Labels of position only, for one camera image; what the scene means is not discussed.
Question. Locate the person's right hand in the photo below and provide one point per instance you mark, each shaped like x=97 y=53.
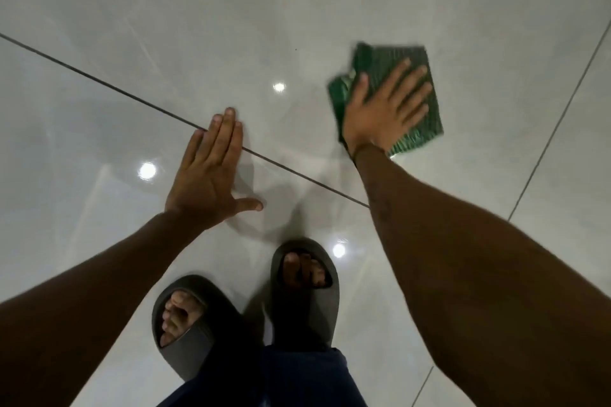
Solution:
x=377 y=115

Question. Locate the person's right forearm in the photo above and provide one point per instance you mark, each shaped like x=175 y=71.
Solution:
x=482 y=278

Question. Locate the person's left middle finger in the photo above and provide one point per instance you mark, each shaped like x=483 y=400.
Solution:
x=222 y=135

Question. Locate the person's right middle finger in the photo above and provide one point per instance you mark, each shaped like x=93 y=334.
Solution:
x=409 y=82

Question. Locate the person's right foot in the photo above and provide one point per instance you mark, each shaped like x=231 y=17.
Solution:
x=301 y=271

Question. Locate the person's left forearm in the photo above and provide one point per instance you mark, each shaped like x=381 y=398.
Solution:
x=81 y=306

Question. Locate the dark blue trousers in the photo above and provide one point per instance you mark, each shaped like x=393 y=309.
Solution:
x=272 y=380

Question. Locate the person's left thumb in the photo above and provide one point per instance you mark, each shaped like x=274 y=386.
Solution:
x=249 y=205

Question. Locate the person's foot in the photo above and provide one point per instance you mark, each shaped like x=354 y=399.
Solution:
x=177 y=316
x=301 y=271

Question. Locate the person's left foot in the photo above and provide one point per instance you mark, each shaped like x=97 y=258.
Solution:
x=177 y=316

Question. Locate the person's right thumb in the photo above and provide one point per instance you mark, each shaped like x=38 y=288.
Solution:
x=359 y=89

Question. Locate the grey slide sandal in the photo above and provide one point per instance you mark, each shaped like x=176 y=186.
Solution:
x=191 y=325
x=303 y=297

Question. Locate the person's left little finger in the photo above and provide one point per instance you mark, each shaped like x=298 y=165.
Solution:
x=192 y=149

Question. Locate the person's right little finger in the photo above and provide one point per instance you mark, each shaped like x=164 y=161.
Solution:
x=414 y=115

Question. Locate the person's left hand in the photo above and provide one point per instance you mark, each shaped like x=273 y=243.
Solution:
x=205 y=182

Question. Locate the green cleaning cloth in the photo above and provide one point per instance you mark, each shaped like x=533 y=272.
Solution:
x=405 y=101

